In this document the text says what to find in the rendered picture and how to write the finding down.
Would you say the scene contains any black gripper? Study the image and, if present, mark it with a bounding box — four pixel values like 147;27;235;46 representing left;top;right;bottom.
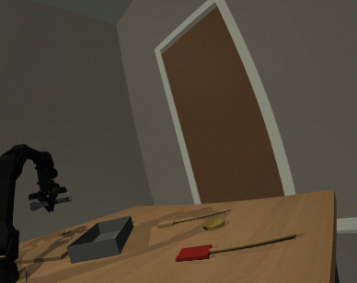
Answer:
29;177;67;212

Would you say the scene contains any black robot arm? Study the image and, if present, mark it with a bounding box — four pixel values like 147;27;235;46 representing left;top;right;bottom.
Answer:
0;144;60;283

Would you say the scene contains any dark grey roasting tin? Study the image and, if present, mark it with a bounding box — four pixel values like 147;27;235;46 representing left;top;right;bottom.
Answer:
66;216;133;264

